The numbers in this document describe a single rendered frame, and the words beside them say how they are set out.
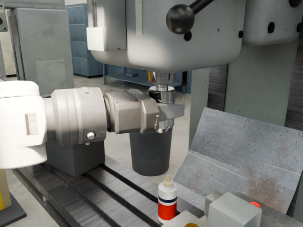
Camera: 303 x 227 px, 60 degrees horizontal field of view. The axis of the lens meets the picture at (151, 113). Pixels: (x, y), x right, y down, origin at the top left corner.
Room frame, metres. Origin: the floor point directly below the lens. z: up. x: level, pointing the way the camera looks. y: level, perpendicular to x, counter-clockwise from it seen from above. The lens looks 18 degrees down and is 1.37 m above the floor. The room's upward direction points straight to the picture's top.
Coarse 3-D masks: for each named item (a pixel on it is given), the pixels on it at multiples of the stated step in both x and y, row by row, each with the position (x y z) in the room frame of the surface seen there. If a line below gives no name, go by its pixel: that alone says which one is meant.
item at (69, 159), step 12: (48, 96) 0.80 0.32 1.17; (48, 144) 0.71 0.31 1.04; (84, 144) 0.68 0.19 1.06; (96, 144) 0.72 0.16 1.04; (48, 156) 0.72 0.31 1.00; (60, 156) 0.68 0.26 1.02; (72, 156) 0.65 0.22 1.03; (84, 156) 0.68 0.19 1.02; (96, 156) 0.72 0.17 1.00; (60, 168) 0.69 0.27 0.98; (72, 168) 0.65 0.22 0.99; (84, 168) 0.68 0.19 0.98
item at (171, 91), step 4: (152, 88) 0.45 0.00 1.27; (168, 88) 0.45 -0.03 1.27; (172, 88) 0.45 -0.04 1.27; (148, 92) 0.45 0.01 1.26; (152, 92) 0.43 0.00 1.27; (156, 92) 0.43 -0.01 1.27; (160, 92) 0.43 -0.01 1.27; (164, 92) 0.43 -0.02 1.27; (168, 92) 0.43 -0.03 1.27; (172, 92) 0.44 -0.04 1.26; (156, 96) 0.43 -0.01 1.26; (160, 96) 0.43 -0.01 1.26; (164, 96) 0.43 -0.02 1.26; (168, 96) 0.43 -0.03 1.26
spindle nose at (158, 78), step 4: (152, 72) 0.43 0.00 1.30; (156, 72) 0.43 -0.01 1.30; (152, 76) 0.43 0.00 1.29; (156, 76) 0.43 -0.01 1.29; (160, 76) 0.43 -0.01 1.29; (164, 76) 0.43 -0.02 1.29; (168, 76) 0.43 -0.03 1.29; (172, 76) 0.43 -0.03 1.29; (148, 80) 0.45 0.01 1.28; (152, 80) 0.43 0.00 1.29; (156, 80) 0.43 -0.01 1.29; (160, 80) 0.43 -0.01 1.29; (164, 80) 0.43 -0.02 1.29; (168, 80) 0.43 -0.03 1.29; (172, 80) 0.43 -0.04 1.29; (160, 84) 0.43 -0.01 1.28; (164, 84) 0.43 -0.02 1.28
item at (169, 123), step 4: (152, 96) 0.43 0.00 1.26; (172, 96) 0.44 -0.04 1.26; (156, 100) 0.43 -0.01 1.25; (160, 100) 0.43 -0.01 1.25; (164, 100) 0.43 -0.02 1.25; (168, 100) 0.43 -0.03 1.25; (172, 100) 0.44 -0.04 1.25; (168, 120) 0.43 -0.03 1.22; (172, 120) 0.44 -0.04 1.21; (160, 124) 0.43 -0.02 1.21; (164, 124) 0.43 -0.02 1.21; (168, 124) 0.43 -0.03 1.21; (172, 124) 0.44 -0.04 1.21; (160, 128) 0.43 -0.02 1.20; (164, 128) 0.43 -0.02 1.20
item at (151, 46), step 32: (128, 0) 0.37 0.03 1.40; (160, 0) 0.33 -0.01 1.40; (192, 0) 0.34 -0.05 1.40; (224, 0) 0.39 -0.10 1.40; (128, 32) 0.37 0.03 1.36; (160, 32) 0.33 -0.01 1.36; (192, 32) 0.34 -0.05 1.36; (224, 32) 0.40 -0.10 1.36; (128, 64) 0.39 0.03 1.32; (160, 64) 0.34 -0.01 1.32; (192, 64) 0.35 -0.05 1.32; (224, 64) 0.43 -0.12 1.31
